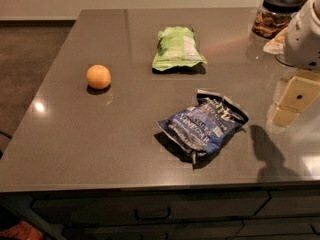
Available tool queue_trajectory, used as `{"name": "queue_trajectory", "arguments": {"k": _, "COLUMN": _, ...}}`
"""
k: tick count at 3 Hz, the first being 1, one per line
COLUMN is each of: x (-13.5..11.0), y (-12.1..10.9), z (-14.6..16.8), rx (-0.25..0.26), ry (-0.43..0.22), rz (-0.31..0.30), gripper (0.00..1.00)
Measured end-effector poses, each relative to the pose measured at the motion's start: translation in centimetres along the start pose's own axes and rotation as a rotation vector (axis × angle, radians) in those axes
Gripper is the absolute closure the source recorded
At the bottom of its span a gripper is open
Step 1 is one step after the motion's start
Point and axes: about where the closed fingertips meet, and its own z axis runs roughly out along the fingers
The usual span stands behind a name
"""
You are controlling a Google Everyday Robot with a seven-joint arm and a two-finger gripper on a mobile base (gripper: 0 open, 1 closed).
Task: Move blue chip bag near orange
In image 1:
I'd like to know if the glass jar with black lid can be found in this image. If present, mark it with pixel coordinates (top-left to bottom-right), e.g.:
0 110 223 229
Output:
252 0 302 39

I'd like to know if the orange fruit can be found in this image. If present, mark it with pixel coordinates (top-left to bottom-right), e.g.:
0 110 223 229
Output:
86 65 111 90

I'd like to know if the dark right drawer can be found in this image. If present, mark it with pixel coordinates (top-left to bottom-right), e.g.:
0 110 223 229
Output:
256 189 320 217

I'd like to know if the dark drawer with handle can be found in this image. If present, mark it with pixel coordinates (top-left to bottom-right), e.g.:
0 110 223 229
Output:
32 191 268 226

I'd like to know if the blue chip bag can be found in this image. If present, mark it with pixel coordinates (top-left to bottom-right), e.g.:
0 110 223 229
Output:
157 89 249 165

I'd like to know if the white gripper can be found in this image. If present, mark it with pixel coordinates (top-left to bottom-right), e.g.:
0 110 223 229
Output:
269 0 320 127

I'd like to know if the green chip bag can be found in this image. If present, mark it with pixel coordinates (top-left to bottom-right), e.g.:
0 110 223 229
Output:
152 26 207 72

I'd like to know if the orange-red shoe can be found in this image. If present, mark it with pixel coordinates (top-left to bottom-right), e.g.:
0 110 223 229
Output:
0 221 43 240

